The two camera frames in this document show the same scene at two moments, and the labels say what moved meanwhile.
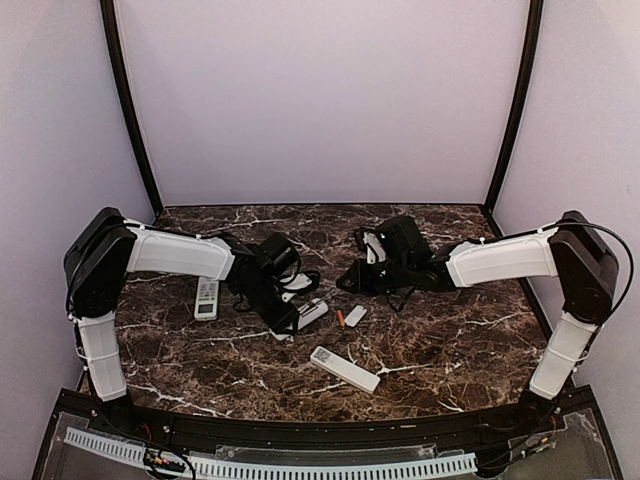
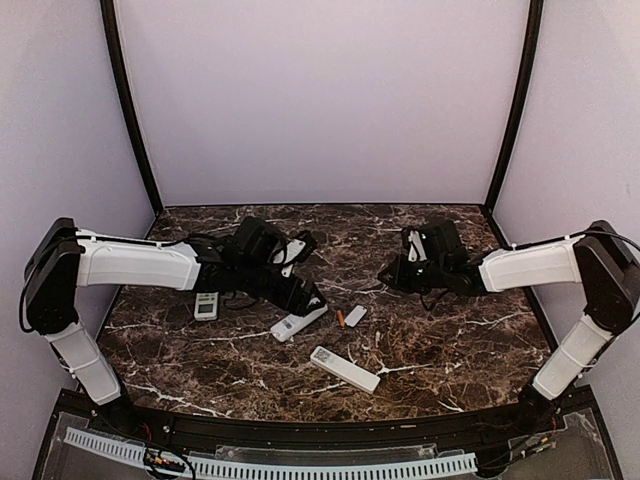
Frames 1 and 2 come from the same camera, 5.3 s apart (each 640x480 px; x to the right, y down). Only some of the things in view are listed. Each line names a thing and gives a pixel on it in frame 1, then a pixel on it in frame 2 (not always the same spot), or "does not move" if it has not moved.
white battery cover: [357, 313] does not move
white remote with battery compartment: [307, 313] does not move
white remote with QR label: [347, 371] does not move
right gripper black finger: [351, 279] to [392, 276]
